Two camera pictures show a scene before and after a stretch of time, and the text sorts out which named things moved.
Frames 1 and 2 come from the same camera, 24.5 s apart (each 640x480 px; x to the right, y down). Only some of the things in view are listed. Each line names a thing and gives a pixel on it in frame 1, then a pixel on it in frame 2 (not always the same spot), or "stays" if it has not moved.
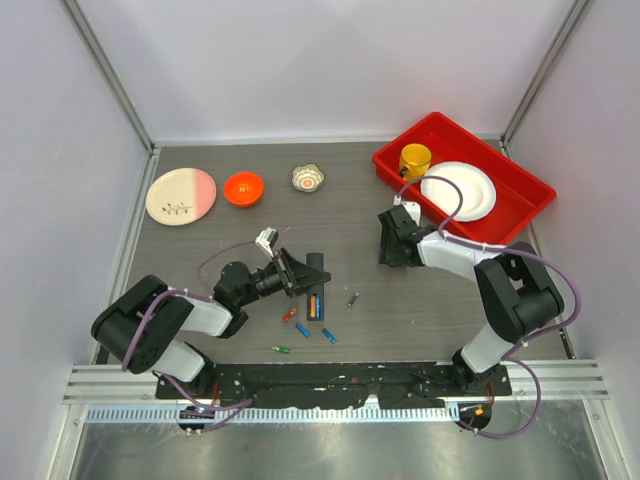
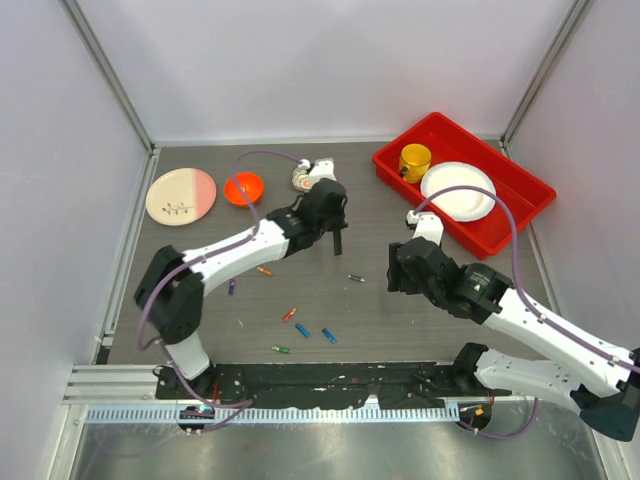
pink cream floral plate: (180, 196) stays
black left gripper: (298, 277) → (338, 223)
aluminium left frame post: (96, 53) stays
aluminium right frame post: (547, 67) stays
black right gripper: (386, 254) → (396, 271)
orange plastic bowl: (244, 189) stays
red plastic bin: (520, 196) stays
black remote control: (315, 260) → (337, 242)
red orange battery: (289, 314) stays
